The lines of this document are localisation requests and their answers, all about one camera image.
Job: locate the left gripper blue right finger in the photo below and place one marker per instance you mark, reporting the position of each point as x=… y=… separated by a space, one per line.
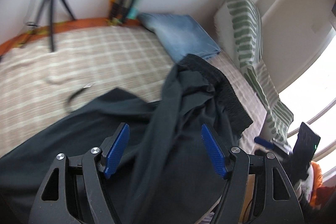
x=214 y=152

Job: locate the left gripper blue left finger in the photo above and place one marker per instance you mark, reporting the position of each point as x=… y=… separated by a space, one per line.
x=114 y=149

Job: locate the dark green pants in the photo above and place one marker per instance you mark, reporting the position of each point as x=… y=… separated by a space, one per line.
x=165 y=174

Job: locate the plaid bed cover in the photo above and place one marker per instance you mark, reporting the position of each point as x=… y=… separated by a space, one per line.
x=36 y=83

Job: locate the folded blue jeans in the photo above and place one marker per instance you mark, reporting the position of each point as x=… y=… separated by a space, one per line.
x=180 y=35

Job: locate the green striped white pillow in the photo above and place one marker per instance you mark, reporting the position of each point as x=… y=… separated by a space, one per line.
x=238 y=26

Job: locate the black mini tripod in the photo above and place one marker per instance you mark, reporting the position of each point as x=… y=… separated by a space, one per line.
x=52 y=8

